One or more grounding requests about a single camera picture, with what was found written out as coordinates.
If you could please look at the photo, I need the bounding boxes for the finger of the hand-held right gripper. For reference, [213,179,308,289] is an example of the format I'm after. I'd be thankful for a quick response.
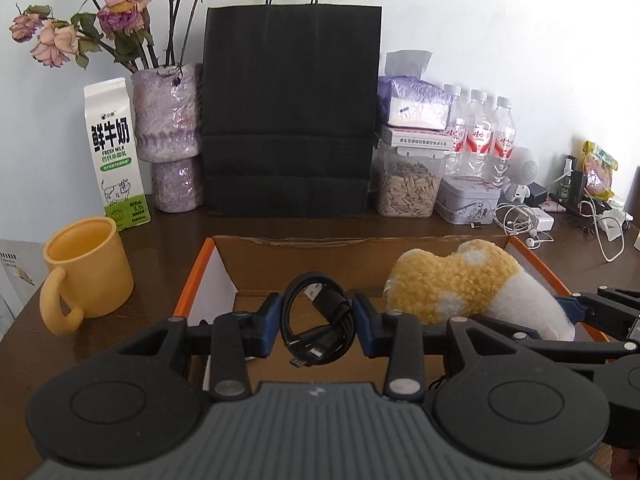
[554,287,640,341]
[470,315,639,356]

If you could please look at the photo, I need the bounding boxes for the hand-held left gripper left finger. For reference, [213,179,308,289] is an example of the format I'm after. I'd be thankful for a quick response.
[142,293,281,401]

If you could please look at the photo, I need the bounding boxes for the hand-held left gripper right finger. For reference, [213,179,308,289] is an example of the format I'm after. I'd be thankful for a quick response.
[349,293,501,401]

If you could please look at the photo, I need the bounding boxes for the black cable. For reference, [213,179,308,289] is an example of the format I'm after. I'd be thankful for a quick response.
[280,272,359,369]

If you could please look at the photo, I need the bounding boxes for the orange cardboard box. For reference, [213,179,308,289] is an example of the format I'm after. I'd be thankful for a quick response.
[172,234,612,396]

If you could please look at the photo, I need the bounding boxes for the white and yellow plush toy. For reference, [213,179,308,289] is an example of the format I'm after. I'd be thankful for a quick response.
[383,239,576,341]

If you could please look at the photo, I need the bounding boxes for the white power adapter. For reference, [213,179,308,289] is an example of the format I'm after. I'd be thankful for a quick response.
[529,207,555,231]

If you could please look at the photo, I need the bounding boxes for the small green bottle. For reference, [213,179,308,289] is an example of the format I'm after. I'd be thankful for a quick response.
[557,155,576,201]

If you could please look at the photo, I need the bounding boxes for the yellow and pink snack packet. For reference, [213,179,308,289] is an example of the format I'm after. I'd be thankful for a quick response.
[581,140,619,201]

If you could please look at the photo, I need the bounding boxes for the clear container of seeds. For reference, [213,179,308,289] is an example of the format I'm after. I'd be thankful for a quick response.
[372,142,446,219]

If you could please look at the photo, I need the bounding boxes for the white round robot speaker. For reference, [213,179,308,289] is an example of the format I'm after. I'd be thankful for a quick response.
[502,146,541,205]

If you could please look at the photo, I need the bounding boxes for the printed tin box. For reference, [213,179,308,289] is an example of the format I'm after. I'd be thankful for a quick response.
[434,175,501,225]

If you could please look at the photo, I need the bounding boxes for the yellow mug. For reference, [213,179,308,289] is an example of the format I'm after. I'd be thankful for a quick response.
[39,216,135,337]

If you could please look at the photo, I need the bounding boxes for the flat white box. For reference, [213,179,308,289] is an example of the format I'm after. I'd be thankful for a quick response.
[377,123,451,150]

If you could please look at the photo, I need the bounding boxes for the black paper bag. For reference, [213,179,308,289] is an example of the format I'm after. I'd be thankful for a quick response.
[201,0,383,218]

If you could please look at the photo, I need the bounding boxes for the white milk carton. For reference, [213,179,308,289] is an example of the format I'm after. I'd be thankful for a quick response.
[83,77,151,231]

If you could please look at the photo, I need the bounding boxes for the purple tissue pack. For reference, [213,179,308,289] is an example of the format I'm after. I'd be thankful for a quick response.
[377,50,454,130]

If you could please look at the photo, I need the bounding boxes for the purple vase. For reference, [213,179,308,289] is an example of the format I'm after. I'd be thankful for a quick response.
[130,62,206,213]

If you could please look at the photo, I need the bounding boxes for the white brochure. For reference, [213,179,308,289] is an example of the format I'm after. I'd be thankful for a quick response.
[0,237,49,341]

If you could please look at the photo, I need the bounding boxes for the dried pink roses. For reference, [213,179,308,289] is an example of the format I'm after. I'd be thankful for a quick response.
[9,0,224,74]

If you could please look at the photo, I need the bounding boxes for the white charger cable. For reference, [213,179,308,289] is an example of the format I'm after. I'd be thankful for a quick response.
[579,199,634,264]

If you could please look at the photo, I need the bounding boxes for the white earphone cable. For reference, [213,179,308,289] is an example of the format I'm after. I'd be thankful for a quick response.
[494,202,554,249]

